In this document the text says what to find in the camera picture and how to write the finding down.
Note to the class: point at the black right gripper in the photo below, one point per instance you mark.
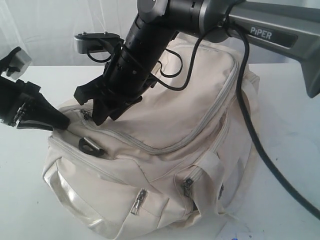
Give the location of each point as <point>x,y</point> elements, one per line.
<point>126,77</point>

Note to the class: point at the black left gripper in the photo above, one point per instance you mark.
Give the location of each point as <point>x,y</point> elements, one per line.
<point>41,115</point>

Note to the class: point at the cream white duffel bag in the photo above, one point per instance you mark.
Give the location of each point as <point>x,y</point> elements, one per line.
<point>166,162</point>

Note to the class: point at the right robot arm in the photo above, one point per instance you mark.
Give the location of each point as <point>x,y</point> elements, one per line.
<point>291,31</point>

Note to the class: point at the paper label with blue print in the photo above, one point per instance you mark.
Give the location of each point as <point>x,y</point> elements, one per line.
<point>229,232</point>

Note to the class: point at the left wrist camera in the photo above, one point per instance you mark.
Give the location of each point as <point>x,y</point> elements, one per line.
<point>15,63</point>

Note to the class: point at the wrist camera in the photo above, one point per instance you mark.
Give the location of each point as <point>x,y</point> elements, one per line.
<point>96,42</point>
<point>15,63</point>

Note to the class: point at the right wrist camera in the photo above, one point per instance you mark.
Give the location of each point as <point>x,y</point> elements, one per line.
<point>96,42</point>

